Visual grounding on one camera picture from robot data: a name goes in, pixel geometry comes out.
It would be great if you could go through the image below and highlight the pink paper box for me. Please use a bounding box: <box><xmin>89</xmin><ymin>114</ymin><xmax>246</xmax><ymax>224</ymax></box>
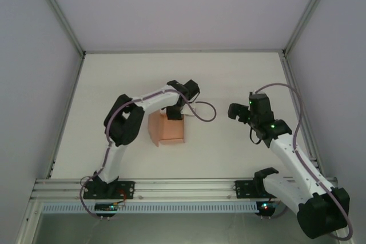
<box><xmin>148</xmin><ymin>112</ymin><xmax>186</xmax><ymax>148</ymax></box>

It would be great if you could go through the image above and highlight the right circuit board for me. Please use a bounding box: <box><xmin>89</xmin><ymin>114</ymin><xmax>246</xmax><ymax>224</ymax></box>
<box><xmin>258</xmin><ymin>201</ymin><xmax>280</xmax><ymax>212</ymax></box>

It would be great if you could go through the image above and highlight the circuit board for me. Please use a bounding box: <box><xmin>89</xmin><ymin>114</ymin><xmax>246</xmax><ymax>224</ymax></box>
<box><xmin>258</xmin><ymin>201</ymin><xmax>280</xmax><ymax>212</ymax></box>
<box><xmin>94</xmin><ymin>202</ymin><xmax>118</xmax><ymax>212</ymax></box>

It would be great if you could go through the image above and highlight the left circuit board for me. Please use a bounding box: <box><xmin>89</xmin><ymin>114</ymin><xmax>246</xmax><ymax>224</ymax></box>
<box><xmin>94</xmin><ymin>202</ymin><xmax>118</xmax><ymax>212</ymax></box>

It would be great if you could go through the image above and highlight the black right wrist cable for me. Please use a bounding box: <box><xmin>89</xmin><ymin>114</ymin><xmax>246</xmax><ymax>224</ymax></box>
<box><xmin>249</xmin><ymin>127</ymin><xmax>264</xmax><ymax>145</ymax></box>

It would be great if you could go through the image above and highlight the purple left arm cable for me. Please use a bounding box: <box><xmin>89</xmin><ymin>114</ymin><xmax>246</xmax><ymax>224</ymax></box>
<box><xmin>79</xmin><ymin>89</ymin><xmax>217</xmax><ymax>219</ymax></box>

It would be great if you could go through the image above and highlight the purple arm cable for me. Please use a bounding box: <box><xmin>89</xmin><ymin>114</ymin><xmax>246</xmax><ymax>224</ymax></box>
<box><xmin>253</xmin><ymin>83</ymin><xmax>354</xmax><ymax>241</ymax></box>
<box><xmin>79</xmin><ymin>89</ymin><xmax>217</xmax><ymax>219</ymax></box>

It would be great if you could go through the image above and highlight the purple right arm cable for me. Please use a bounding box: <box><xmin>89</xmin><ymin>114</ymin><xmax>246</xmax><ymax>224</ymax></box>
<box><xmin>253</xmin><ymin>83</ymin><xmax>354</xmax><ymax>241</ymax></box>

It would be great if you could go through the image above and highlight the aluminium side rail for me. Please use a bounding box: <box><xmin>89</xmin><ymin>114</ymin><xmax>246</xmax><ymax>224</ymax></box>
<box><xmin>280</xmin><ymin>53</ymin><xmax>324</xmax><ymax>178</ymax></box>
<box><xmin>44</xmin><ymin>54</ymin><xmax>86</xmax><ymax>181</ymax></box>

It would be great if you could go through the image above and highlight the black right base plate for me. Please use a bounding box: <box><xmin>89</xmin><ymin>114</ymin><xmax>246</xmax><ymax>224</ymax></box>
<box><xmin>234</xmin><ymin>179</ymin><xmax>288</xmax><ymax>199</ymax></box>

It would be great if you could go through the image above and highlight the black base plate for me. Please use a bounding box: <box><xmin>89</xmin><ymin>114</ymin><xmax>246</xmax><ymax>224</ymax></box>
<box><xmin>82</xmin><ymin>180</ymin><xmax>135</xmax><ymax>199</ymax></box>
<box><xmin>234</xmin><ymin>179</ymin><xmax>288</xmax><ymax>199</ymax></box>

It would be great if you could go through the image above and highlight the aluminium mounting rail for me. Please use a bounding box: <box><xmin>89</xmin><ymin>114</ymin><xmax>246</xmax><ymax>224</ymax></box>
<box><xmin>30</xmin><ymin>177</ymin><xmax>342</xmax><ymax>200</ymax></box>

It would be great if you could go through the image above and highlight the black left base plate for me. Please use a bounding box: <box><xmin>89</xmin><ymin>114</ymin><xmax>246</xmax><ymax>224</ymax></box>
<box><xmin>82</xmin><ymin>180</ymin><xmax>135</xmax><ymax>199</ymax></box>

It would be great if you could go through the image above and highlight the slotted grey cable duct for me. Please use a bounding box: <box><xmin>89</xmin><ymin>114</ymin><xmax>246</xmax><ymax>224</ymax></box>
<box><xmin>42</xmin><ymin>201</ymin><xmax>258</xmax><ymax>214</ymax></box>

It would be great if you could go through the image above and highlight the aluminium frame post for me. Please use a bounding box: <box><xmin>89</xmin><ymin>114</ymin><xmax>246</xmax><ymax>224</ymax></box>
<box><xmin>282</xmin><ymin>0</ymin><xmax>337</xmax><ymax>57</ymax></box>
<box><xmin>29</xmin><ymin>0</ymin><xmax>86</xmax><ymax>57</ymax></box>

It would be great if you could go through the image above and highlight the aluminium frame leg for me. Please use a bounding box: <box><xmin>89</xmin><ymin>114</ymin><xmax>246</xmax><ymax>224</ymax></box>
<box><xmin>15</xmin><ymin>199</ymin><xmax>43</xmax><ymax>244</ymax></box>

